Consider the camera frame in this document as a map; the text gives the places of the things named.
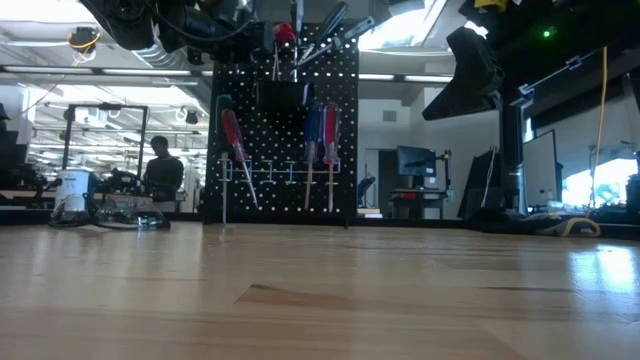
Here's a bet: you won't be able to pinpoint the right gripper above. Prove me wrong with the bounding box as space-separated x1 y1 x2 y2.
422 0 551 122

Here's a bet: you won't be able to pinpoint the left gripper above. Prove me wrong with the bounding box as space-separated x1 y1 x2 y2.
199 0 275 64

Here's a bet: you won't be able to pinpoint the red T-handle hex key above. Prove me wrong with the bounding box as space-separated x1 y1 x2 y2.
272 21 298 81

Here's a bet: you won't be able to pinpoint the grey-handled screwdriver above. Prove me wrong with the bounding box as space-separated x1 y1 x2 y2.
294 16 377 69
291 0 307 82

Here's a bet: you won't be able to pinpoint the large blue-striped clear screwdriver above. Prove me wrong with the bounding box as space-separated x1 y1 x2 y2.
214 93 235 225

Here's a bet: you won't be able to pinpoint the red-striped clear screwdriver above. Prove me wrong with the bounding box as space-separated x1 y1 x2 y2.
220 108 260 210
322 102 344 214

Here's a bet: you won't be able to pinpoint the small blue-striped clear screwdriver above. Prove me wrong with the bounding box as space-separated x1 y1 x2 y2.
302 103 325 212

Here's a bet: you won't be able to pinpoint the clear safety glasses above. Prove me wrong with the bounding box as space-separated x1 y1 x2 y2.
48 193 172 232

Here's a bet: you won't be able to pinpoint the black monitor on arm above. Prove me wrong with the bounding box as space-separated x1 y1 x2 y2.
396 144 439 178

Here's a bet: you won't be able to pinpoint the black pegboard bin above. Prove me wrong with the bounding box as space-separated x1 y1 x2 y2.
258 79 315 112

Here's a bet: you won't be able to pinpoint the black tower unit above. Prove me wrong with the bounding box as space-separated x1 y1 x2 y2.
498 97 527 215

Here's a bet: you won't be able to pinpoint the black perforated pegboard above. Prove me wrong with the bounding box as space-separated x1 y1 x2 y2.
202 22 361 226

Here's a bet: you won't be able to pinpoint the black monitor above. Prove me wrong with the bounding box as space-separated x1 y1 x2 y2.
457 146 501 221

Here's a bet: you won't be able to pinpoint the computer monitor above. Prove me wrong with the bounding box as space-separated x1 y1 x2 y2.
522 128 565 210

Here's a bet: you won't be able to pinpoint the small black desk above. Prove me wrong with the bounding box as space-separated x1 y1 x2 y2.
388 187 454 220

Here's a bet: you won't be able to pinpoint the black work glove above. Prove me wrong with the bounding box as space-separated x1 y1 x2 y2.
464 208 603 239

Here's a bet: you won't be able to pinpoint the person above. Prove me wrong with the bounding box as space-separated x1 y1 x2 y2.
142 134 186 212

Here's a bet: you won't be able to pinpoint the black yellow ceiling fixture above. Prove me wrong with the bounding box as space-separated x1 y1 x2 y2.
67 25 102 67

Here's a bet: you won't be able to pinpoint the white bucket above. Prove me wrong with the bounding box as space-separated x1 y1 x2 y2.
53 168 96 212

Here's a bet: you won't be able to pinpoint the yellow cable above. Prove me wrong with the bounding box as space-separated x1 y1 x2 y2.
588 45 612 219

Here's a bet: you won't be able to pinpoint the chrome ring screwdriver rack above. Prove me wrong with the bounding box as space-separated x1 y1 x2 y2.
218 152 345 189

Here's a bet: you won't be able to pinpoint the black metal stand frame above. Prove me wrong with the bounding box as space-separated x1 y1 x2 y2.
60 103 150 207

